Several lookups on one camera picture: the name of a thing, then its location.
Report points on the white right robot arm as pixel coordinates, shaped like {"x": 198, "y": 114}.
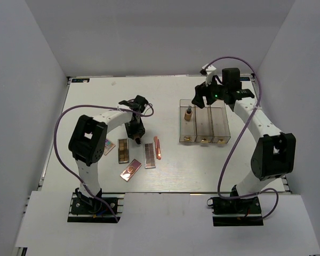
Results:
{"x": 274, "y": 153}

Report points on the clear acrylic organizer tray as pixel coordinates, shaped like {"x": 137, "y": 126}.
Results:
{"x": 207, "y": 125}

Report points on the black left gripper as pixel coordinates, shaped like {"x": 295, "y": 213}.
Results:
{"x": 140, "y": 130}

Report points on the colourful small eyeshadow palette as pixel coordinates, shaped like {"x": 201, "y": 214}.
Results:
{"x": 109, "y": 146}

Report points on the small foundation pump bottle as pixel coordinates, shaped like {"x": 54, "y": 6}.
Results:
{"x": 188, "y": 114}

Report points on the beige foundation tube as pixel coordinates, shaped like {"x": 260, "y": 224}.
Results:
{"x": 138, "y": 141}

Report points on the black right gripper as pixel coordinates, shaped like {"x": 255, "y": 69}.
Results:
{"x": 201, "y": 90}

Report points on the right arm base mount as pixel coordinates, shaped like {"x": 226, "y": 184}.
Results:
{"x": 235, "y": 213}

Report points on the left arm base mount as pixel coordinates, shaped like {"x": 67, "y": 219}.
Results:
{"x": 89, "y": 210}

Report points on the tortoise brown eyeshadow palette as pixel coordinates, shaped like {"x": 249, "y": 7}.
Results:
{"x": 123, "y": 151}

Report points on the clear pink eyeshadow palette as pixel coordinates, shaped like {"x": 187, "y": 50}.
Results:
{"x": 149, "y": 156}

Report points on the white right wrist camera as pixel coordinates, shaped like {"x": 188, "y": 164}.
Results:
{"x": 210, "y": 73}

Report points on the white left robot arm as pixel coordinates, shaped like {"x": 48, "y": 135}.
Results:
{"x": 87, "y": 143}

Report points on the rose gold blush palette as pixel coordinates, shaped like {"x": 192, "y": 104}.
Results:
{"x": 130, "y": 170}

